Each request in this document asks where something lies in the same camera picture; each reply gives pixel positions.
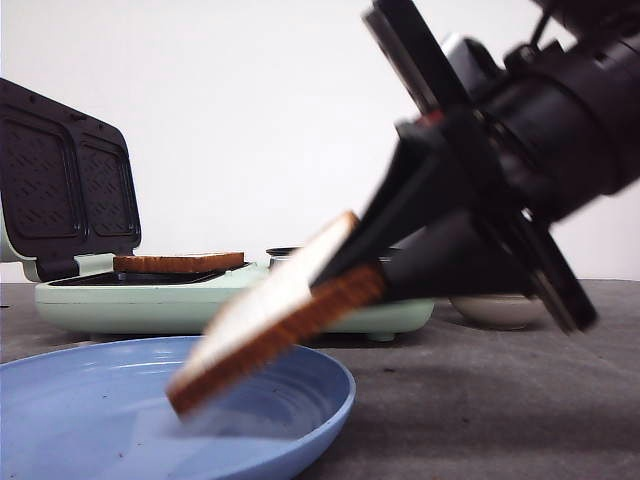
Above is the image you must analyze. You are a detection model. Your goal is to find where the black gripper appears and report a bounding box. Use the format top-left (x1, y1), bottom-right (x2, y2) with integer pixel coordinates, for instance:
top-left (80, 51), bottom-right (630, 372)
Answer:
top-left (317, 1), bottom-right (597, 332)

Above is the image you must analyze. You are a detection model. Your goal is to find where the beige ceramic bowl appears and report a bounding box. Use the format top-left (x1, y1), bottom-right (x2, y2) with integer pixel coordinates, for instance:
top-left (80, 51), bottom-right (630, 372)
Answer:
top-left (450, 295), bottom-right (546, 330)

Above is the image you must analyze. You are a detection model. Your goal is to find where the white bread slice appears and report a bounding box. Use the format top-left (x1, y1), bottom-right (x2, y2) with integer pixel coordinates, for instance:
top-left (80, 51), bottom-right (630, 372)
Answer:
top-left (166, 211), bottom-right (385, 417)
top-left (113, 252), bottom-right (245, 273)

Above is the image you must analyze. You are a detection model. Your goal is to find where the breakfast maker hinged lid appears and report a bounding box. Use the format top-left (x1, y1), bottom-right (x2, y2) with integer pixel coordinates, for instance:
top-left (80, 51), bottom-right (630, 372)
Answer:
top-left (1, 80), bottom-right (141, 282)

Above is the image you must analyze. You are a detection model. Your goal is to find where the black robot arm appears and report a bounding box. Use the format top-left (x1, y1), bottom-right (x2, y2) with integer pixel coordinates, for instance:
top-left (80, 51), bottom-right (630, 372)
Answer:
top-left (316, 1), bottom-right (639, 332)

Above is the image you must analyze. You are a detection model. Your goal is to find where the mint green breakfast maker base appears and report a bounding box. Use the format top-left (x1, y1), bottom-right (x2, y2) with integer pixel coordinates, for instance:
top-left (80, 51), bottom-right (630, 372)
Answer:
top-left (33, 259), bottom-right (436, 343)

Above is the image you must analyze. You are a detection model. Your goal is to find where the black round frying pan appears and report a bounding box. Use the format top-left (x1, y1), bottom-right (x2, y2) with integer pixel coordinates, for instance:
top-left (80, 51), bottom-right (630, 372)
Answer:
top-left (266, 246), bottom-right (301, 257)

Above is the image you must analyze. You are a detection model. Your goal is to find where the left silver control knob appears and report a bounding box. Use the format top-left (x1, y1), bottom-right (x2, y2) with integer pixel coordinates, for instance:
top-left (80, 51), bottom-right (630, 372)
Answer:
top-left (268, 256), bottom-right (291, 271)

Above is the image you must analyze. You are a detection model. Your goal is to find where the blue plastic plate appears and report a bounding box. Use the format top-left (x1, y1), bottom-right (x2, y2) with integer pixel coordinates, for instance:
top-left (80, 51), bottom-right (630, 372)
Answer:
top-left (1, 336), bottom-right (356, 479)

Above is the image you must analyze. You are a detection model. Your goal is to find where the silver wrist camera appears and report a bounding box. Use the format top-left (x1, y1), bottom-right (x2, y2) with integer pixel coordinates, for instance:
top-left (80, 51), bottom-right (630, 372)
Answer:
top-left (441, 33), bottom-right (503, 101)

